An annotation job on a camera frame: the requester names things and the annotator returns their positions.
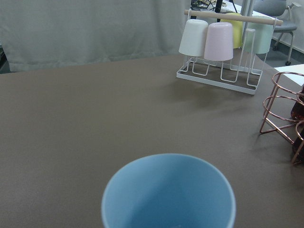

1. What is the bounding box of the light blue cup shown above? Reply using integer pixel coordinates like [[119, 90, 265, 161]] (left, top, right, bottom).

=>
[[101, 153, 236, 228]]

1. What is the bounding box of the white cup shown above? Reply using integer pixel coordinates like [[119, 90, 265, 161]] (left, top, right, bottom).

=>
[[179, 19, 209, 57]]

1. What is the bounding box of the pink cup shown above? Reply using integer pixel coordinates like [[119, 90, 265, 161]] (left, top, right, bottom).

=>
[[204, 22, 233, 61]]

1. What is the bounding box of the yellow cup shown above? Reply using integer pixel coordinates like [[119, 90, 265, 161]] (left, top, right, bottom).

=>
[[220, 19, 243, 49]]

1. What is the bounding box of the mint green cup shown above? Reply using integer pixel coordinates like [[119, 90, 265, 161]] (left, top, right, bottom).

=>
[[244, 22, 274, 54]]

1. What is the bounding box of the gray curtain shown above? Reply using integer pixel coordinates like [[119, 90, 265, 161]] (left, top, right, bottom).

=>
[[0, 0, 190, 72]]

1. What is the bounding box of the office chair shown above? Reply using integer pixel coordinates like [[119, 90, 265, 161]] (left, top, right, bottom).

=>
[[253, 0, 300, 66]]

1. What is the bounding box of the white wire cup rack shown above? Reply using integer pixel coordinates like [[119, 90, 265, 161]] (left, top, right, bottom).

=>
[[176, 9, 283, 95]]

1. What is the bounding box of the copper wire bottle rack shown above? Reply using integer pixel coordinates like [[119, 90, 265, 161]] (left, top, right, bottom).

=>
[[259, 72, 304, 164]]

